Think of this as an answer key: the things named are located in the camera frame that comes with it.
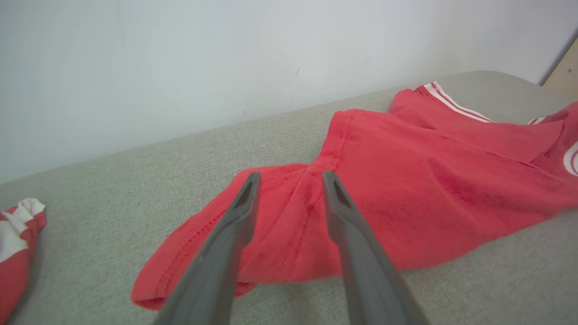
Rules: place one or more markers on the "red white striped garment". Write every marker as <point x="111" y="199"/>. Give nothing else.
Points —
<point x="16" y="266"/>

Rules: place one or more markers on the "red jersey with white sleeves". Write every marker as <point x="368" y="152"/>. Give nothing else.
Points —
<point x="429" y="180"/>

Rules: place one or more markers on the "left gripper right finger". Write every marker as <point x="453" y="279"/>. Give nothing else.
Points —
<point x="365" y="271"/>

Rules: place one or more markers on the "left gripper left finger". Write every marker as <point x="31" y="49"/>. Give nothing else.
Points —
<point x="216" y="262"/>

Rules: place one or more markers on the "light wooden board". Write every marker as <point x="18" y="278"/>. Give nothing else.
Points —
<point x="566" y="76"/>

